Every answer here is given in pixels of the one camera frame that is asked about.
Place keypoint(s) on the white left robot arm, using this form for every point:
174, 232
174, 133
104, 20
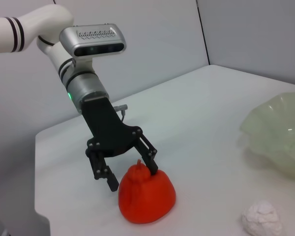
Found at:
46, 17

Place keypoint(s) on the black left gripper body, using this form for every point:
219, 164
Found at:
108, 132

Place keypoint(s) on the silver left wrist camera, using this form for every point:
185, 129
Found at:
96, 37

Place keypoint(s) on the orange fruit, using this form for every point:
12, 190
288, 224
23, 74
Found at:
147, 199

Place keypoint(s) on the white paper ball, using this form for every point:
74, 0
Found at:
261, 218

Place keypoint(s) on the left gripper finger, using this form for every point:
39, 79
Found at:
100, 167
148, 155

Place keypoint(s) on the pale green glass fruit plate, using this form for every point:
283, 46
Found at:
280, 137

